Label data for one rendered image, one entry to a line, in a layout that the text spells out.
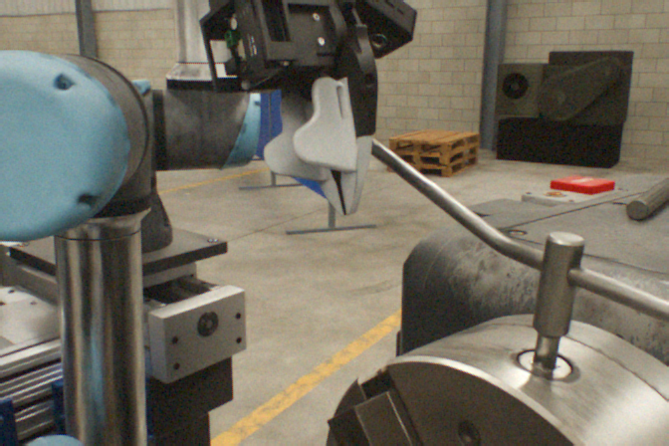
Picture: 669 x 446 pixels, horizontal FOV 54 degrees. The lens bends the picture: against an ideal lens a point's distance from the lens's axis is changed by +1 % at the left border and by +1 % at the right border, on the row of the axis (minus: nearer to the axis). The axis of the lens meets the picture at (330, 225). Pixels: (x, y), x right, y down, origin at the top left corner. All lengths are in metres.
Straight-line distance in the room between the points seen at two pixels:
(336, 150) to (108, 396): 0.35
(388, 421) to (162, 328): 0.43
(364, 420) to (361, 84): 0.22
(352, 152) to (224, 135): 0.50
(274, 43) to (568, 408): 0.28
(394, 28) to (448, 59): 10.79
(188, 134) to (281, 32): 0.52
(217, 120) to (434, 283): 0.42
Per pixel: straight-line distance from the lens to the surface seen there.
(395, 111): 11.73
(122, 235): 0.61
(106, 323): 0.63
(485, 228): 0.46
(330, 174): 0.46
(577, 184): 0.91
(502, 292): 0.61
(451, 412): 0.45
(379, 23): 0.51
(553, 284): 0.42
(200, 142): 0.93
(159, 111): 0.93
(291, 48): 0.42
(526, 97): 9.43
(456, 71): 11.24
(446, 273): 0.65
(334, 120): 0.44
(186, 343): 0.87
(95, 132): 0.44
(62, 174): 0.44
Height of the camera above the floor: 1.43
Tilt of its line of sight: 14 degrees down
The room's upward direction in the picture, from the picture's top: straight up
